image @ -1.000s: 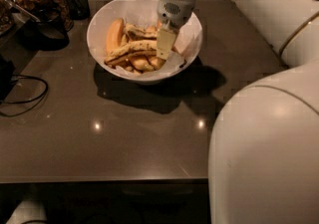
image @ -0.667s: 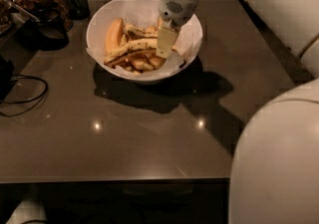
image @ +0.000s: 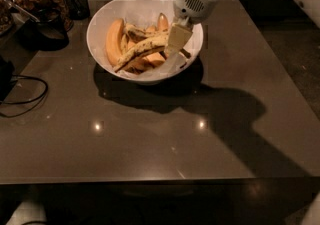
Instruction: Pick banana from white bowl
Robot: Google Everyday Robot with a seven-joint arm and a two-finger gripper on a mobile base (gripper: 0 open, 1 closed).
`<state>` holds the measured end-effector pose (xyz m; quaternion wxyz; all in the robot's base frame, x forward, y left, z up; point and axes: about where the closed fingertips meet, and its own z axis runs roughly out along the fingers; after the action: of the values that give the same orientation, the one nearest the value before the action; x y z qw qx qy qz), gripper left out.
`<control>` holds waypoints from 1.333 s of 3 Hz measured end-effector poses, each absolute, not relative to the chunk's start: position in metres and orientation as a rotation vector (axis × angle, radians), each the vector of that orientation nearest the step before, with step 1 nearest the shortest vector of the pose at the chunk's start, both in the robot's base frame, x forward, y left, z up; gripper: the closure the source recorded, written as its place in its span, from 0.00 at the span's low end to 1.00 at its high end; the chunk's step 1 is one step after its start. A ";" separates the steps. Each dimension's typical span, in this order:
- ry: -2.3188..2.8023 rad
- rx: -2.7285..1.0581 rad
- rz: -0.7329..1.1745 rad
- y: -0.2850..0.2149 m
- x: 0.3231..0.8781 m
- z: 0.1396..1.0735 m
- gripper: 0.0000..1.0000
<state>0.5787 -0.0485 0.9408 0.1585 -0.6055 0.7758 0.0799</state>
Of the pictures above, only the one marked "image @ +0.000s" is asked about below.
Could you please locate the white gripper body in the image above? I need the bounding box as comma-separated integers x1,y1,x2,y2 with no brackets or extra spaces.
173,0,218,25

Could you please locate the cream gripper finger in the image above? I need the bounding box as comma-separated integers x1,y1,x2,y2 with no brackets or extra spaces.
164,18,193,55

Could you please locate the spotted front banana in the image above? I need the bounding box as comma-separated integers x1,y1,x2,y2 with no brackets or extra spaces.
113,32,193,73

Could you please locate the spotted banana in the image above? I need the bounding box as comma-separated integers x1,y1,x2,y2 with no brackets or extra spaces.
124,23,156,42
113,32,193,73

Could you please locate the upright banana tip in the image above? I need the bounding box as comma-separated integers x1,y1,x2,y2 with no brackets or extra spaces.
157,13,169,31

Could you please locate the spotted upper banana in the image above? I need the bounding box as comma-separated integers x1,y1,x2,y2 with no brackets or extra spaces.
124,23,156,42

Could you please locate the white bowl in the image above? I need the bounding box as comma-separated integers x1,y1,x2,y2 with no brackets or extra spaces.
87,0,203,85

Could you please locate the yellow left banana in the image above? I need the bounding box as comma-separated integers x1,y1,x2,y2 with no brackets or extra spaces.
105,18,124,66

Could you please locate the bottom bananas pile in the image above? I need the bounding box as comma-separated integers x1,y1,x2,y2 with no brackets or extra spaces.
126,52,165,74

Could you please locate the black mesh pen holder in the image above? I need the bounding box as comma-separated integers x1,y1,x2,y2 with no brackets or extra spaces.
66,0,90,20

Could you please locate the glass jar at far left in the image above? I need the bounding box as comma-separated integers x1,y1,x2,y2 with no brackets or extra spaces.
0,0,14,36

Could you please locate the black device at left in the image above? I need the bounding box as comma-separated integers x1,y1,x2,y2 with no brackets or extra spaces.
0,56,14,101

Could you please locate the white object at bottom left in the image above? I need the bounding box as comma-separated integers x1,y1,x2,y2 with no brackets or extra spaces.
5,200,47,225

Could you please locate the black cable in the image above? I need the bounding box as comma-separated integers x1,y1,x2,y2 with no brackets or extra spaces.
0,74,49,119

